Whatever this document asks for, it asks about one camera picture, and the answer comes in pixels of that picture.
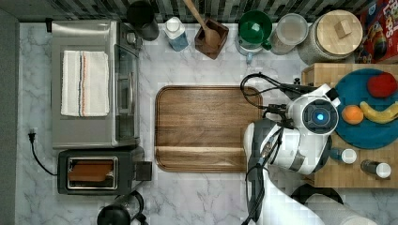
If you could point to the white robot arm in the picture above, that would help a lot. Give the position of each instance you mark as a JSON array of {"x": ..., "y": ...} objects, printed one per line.
[{"x": 300, "y": 143}]

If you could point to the wooden drawer box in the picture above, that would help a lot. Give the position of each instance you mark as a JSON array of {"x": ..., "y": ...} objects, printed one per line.
[{"x": 338, "y": 174}]

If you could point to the wooden cutting board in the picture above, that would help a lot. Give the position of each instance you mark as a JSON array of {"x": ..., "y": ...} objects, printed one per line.
[{"x": 199, "y": 129}]

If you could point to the brown wooden utensil holder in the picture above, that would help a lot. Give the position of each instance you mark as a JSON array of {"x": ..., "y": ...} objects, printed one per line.
[{"x": 200, "y": 41}]

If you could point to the wooden spoon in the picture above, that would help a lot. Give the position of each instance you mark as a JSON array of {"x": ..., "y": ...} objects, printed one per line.
[{"x": 205, "y": 26}]

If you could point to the stainless steel toaster oven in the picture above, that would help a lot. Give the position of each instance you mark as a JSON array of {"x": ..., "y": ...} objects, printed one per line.
[{"x": 120, "y": 127}]

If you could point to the light blue mug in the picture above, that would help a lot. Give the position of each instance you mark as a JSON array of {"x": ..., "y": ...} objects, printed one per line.
[{"x": 248, "y": 53}]

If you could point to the blue bottle with white cap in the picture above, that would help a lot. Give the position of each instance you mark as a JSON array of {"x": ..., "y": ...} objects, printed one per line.
[{"x": 175, "y": 33}]

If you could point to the dark grey toaster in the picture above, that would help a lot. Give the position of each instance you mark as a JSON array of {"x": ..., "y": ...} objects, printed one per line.
[{"x": 129, "y": 170}]

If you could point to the green mug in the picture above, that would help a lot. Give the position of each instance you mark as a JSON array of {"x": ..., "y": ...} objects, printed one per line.
[{"x": 254, "y": 29}]

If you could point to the black cylindrical container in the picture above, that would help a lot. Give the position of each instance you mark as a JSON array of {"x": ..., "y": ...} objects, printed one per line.
[{"x": 141, "y": 17}]

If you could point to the white striped folded towel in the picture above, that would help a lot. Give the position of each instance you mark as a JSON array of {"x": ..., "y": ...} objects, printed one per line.
[{"x": 85, "y": 84}]

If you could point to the glass jar with grains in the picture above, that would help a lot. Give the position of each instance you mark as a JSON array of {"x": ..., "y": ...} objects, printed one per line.
[{"x": 290, "y": 31}]

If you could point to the brown wooden toast slice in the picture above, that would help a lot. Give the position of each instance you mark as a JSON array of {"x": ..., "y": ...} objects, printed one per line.
[{"x": 90, "y": 170}]

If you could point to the black paper towel holder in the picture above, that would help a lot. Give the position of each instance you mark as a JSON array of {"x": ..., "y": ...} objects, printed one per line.
[{"x": 304, "y": 192}]

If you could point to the ceramic canister with wooden lid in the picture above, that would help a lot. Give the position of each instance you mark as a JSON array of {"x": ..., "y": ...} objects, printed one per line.
[{"x": 332, "y": 37}]

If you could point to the orange fruit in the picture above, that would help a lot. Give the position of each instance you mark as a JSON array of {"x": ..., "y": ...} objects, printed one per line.
[{"x": 352, "y": 114}]

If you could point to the blue plate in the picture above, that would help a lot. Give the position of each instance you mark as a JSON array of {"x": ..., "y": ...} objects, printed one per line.
[{"x": 352, "y": 90}]

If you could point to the blue shaker with white cap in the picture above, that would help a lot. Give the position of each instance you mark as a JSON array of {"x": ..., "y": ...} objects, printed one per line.
[{"x": 348, "y": 156}]

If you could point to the white paper towel roll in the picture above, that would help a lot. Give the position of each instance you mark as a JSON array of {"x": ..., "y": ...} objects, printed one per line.
[{"x": 335, "y": 213}]

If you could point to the red apple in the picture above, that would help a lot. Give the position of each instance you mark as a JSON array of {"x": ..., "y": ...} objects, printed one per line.
[{"x": 382, "y": 85}]

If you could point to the yellow banana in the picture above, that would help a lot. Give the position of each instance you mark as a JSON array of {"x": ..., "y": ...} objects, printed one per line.
[{"x": 383, "y": 117}]

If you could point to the grey shaker with white cap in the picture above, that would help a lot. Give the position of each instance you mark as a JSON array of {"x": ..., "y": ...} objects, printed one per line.
[{"x": 381, "y": 169}]

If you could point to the red cereal box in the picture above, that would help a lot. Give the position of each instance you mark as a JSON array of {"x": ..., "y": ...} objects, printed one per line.
[{"x": 380, "y": 33}]

